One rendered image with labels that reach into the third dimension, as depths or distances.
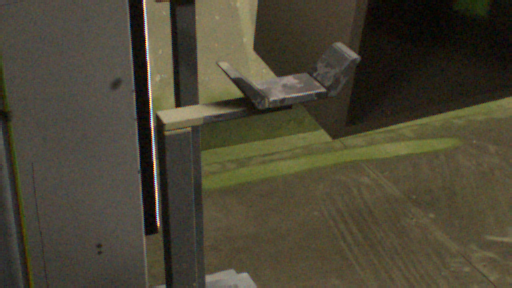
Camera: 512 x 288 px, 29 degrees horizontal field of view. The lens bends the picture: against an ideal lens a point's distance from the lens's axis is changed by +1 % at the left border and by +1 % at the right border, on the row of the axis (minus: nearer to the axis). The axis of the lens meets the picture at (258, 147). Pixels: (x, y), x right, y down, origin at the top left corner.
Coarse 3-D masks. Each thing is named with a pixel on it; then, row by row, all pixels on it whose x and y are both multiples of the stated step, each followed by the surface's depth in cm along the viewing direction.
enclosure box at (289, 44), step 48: (288, 0) 196; (336, 0) 179; (384, 0) 226; (432, 0) 233; (480, 0) 237; (288, 48) 200; (384, 48) 221; (432, 48) 223; (480, 48) 225; (336, 96) 187; (384, 96) 206; (432, 96) 208; (480, 96) 206
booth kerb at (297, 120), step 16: (272, 112) 278; (288, 112) 280; (304, 112) 282; (208, 128) 272; (224, 128) 274; (240, 128) 276; (256, 128) 278; (272, 128) 280; (288, 128) 282; (304, 128) 284; (320, 128) 286; (208, 144) 274; (224, 144) 276
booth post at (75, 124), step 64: (0, 0) 106; (64, 0) 108; (64, 64) 111; (128, 64) 114; (64, 128) 115; (128, 128) 118; (64, 192) 118; (128, 192) 122; (64, 256) 122; (128, 256) 126
